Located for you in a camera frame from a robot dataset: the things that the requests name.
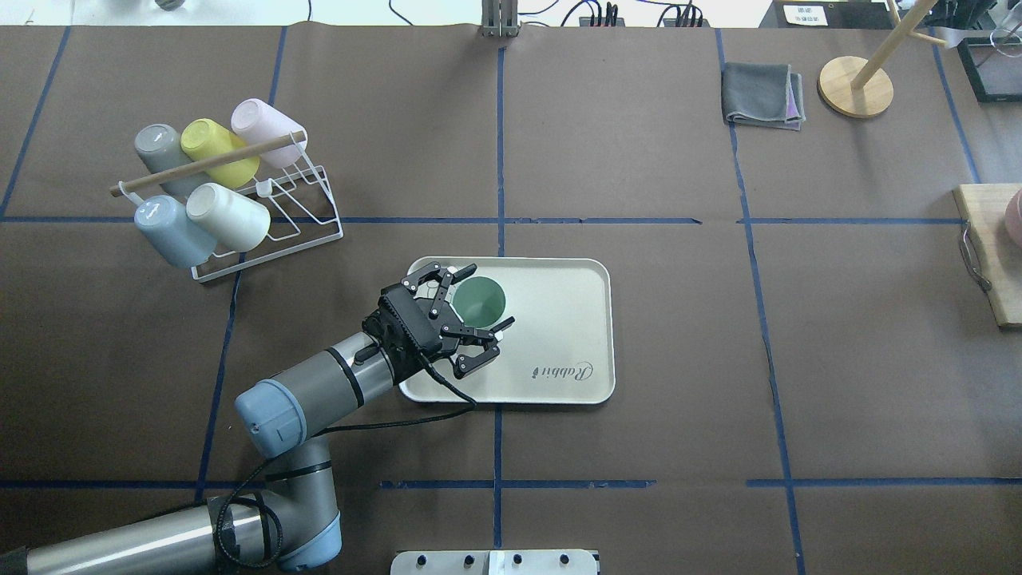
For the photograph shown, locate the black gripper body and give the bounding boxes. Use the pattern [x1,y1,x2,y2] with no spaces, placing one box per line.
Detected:
[362,284,450,385]

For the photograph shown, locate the green cup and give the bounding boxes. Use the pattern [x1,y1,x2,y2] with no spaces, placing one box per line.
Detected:
[450,276,507,330]

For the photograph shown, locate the cream rabbit tray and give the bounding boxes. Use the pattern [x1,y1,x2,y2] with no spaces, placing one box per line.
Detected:
[434,256,616,405]

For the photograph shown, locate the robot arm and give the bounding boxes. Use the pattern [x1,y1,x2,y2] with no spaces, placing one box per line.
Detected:
[2,262,513,574]

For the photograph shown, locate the white cup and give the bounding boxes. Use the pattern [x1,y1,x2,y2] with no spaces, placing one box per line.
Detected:
[185,182,271,252]

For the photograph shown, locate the pink cup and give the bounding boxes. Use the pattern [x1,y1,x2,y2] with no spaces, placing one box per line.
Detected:
[231,98,307,169]

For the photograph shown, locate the blue cup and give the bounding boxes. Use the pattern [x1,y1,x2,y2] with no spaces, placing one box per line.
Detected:
[133,194,218,268]

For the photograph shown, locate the yellow cup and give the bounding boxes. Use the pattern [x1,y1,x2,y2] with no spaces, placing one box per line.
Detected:
[180,119,260,189]

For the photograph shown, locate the grey cup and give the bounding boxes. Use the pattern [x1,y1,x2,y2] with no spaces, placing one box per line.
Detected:
[133,124,211,201]

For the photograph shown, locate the folded grey cloth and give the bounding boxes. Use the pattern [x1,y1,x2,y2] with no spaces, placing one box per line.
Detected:
[721,61,806,131]

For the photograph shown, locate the black rectangular box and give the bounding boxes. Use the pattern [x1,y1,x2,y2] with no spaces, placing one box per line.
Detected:
[759,1,894,30]

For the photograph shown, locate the wooden mug tree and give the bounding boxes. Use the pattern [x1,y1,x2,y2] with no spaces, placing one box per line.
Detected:
[817,1,948,119]

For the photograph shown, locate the wooden cutting board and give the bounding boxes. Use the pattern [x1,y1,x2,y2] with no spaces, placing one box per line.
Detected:
[953,183,1021,331]

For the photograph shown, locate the pink bowl with ice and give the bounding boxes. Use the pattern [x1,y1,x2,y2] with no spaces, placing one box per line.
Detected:
[1003,188,1022,248]

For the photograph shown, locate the white wire cup rack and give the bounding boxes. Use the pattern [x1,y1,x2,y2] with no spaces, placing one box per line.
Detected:
[117,144,346,285]

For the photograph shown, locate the aluminium frame post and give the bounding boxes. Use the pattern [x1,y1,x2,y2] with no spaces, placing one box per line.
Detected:
[481,0,521,38]

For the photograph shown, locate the wooden rack handle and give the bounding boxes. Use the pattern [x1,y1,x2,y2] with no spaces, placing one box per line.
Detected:
[107,130,307,197]

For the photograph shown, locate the electronics board with wires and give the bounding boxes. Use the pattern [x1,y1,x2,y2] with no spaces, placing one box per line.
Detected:
[567,1,711,29]

